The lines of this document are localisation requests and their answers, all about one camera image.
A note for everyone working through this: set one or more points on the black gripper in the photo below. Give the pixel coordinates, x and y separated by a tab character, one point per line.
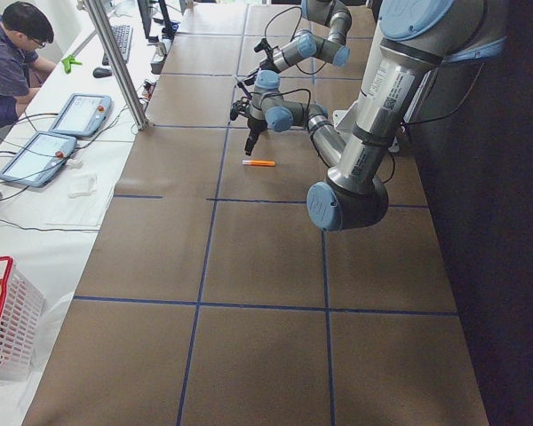
253	125
255	76

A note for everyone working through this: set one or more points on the orange highlighter pen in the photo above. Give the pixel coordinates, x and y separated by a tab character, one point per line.
258	163

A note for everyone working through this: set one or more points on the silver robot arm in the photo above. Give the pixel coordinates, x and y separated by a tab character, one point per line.
304	44
411	39

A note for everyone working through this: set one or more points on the black monitor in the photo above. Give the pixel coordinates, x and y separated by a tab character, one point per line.
156	12

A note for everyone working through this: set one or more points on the black keyboard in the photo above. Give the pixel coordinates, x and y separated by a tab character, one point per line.
123	38

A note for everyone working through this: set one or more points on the black computer mouse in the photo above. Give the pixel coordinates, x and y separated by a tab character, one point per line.
101	72

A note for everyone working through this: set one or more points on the far teach pendant tablet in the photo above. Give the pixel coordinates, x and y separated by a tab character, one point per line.
82	115

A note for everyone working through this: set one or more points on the teach pendant tablet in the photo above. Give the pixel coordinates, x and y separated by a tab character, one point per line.
38	161
82	115

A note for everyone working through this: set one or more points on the crumpled white tissue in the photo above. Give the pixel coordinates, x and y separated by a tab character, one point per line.
74	164

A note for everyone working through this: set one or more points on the green plastic clamp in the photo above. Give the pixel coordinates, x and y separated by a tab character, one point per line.
68	62

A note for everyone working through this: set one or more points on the near teach pendant tablet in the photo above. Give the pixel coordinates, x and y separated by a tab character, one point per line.
38	161

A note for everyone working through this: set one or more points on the seated person dark shirt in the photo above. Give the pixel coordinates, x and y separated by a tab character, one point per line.
23	30

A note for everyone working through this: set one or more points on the white red plastic basket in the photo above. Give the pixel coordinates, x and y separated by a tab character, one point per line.
21	305

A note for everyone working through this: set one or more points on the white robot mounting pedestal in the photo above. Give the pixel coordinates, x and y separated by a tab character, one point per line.
344	121

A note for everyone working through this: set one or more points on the aluminium frame post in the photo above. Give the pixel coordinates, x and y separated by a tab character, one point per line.
101	24

